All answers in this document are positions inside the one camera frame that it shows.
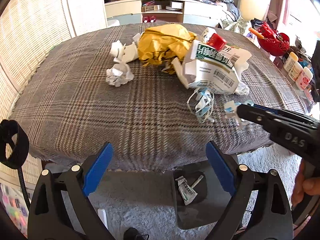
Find white plastic stick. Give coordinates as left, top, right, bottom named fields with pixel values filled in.
left=191, top=175, right=204, bottom=189

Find blue white face mask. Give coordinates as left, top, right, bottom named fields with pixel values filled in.
left=187, top=87, right=215, bottom=124

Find white paper ball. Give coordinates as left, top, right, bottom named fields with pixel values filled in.
left=106, top=63, right=134, bottom=87

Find torn white medicine box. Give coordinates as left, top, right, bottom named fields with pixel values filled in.
left=171, top=40, right=249, bottom=95

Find torn white paper piece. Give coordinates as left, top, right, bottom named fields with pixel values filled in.
left=110, top=33, right=141, bottom=63

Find red cylindrical canister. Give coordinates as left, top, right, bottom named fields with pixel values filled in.
left=207, top=33, right=227, bottom=51

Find yellow paper bag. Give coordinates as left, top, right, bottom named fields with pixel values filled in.
left=137, top=24, right=197, bottom=74

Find green white medicine box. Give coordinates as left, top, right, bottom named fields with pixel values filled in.
left=175, top=176, right=197, bottom=205

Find white tissue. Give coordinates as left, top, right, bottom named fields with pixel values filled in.
left=224, top=100, right=254, bottom=129

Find black trash bin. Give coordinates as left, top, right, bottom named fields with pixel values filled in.
left=172, top=161, right=231, bottom=230

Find person's right hand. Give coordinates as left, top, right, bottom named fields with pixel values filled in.
left=291, top=159, right=320, bottom=207

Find white bottle pink label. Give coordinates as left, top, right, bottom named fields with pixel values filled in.
left=295, top=67, right=313, bottom=91

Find grey plaid tablecloth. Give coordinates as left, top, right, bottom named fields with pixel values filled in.
left=8, top=23, right=307, bottom=172

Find white cream bottle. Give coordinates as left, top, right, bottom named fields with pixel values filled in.
left=288, top=62, right=303, bottom=82

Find white bottle yellow cap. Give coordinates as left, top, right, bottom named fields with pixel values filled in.
left=284, top=52, right=298, bottom=73

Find red fruit basket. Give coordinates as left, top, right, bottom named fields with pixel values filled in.
left=249, top=22, right=290, bottom=57

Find pile of clothes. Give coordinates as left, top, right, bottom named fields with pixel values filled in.
left=216, top=0, right=251, bottom=36

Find white round stool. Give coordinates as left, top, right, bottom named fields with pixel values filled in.
left=107, top=19, right=120, bottom=28

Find black velcro strap loop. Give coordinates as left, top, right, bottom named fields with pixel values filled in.
left=0, top=119, right=30, bottom=170

